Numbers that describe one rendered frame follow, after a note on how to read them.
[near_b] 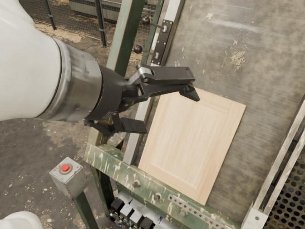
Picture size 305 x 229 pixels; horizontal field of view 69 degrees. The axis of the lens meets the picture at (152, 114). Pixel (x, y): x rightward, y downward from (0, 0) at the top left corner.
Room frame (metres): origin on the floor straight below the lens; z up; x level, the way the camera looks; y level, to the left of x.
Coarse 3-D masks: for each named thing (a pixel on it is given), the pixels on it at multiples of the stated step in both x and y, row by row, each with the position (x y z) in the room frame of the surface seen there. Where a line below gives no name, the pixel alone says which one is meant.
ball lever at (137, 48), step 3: (138, 45) 0.90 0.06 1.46; (135, 48) 0.89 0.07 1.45; (138, 48) 0.89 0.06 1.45; (141, 48) 0.90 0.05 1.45; (135, 51) 0.89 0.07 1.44; (138, 51) 0.89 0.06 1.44; (141, 51) 0.89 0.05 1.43; (144, 51) 0.91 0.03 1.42; (147, 51) 0.92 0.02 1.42; (150, 54) 0.92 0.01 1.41; (153, 54) 0.93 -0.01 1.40; (156, 54) 0.94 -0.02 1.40; (159, 54) 0.94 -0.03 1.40; (156, 57) 0.93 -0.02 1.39
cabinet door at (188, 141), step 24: (168, 96) 0.83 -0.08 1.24; (216, 96) 0.75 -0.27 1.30; (168, 120) 0.77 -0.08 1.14; (192, 120) 0.73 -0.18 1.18; (216, 120) 0.69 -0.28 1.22; (240, 120) 0.67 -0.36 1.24; (168, 144) 0.70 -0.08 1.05; (192, 144) 0.66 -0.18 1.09; (216, 144) 0.62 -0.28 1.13; (144, 168) 0.66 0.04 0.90; (168, 168) 0.63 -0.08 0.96; (192, 168) 0.59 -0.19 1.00; (216, 168) 0.56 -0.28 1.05; (192, 192) 0.52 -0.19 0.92
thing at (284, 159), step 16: (304, 96) 0.63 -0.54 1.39; (304, 112) 0.57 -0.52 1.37; (288, 128) 0.58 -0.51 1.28; (304, 128) 0.54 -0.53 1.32; (288, 144) 0.51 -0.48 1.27; (304, 144) 0.50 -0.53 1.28; (272, 160) 0.53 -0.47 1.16; (288, 160) 0.48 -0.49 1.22; (272, 176) 0.46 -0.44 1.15; (272, 192) 0.42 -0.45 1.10; (256, 208) 0.39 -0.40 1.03; (256, 224) 0.35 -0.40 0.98
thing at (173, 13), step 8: (176, 0) 1.05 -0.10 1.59; (168, 8) 1.05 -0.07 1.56; (176, 8) 1.03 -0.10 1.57; (168, 16) 1.03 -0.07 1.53; (176, 16) 1.02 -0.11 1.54; (176, 24) 1.03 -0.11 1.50; (168, 40) 0.97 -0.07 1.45; (168, 48) 0.98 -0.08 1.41; (152, 64) 0.94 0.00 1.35; (144, 104) 0.84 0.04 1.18; (144, 112) 0.82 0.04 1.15; (144, 120) 0.80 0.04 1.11; (136, 136) 0.76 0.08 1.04; (128, 144) 0.75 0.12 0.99; (136, 144) 0.74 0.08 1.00; (128, 152) 0.72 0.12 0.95; (136, 152) 0.73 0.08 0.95; (128, 160) 0.70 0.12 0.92
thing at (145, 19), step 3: (144, 18) 0.95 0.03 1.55; (147, 18) 0.95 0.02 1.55; (144, 21) 0.94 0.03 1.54; (147, 21) 0.94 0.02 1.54; (144, 24) 0.94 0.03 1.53; (147, 24) 0.94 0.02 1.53; (153, 24) 0.97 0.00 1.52; (156, 24) 0.97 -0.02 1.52; (159, 27) 0.98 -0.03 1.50; (162, 27) 0.98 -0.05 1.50; (165, 27) 0.99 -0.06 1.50; (162, 30) 0.98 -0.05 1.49; (165, 30) 0.98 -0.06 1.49
